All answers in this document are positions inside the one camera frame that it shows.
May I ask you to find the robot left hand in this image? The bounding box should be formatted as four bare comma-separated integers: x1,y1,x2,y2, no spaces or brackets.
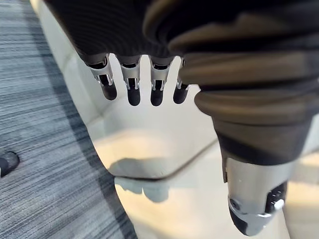
44,0,319,237

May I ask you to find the white leather cushion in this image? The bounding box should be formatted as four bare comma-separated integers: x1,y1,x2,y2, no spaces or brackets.
93,53,219,180

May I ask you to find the white leather sofa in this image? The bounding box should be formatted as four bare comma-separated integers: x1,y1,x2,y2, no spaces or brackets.
29,0,319,239

